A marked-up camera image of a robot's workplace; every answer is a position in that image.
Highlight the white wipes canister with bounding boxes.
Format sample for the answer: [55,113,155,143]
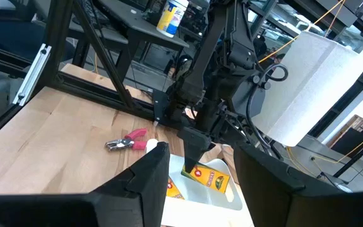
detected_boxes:
[156,0,190,38]

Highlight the black office desk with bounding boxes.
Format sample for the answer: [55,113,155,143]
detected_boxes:
[67,0,190,79]

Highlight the white cylinder shade table lamp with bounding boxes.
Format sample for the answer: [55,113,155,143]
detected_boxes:
[250,30,363,148]

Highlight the white plastic bin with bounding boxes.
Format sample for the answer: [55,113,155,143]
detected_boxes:
[145,138,255,227]

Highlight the pink-handled pliers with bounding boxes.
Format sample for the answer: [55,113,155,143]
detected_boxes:
[105,128,148,153]

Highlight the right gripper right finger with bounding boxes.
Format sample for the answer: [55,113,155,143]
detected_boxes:
[233,143,306,227]

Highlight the silver metal bracket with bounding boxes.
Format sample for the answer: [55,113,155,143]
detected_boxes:
[13,44,52,107]

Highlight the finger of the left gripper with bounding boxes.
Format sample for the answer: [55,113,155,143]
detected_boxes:
[177,126,216,173]

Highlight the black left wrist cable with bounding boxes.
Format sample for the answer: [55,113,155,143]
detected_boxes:
[245,64,290,149]

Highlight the yellow extension cord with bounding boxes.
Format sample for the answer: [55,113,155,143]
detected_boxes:
[258,0,348,64]

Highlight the black metal stand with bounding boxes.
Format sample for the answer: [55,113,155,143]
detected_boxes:
[330,125,363,179]

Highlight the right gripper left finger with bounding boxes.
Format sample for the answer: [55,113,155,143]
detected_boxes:
[89,141,171,227]

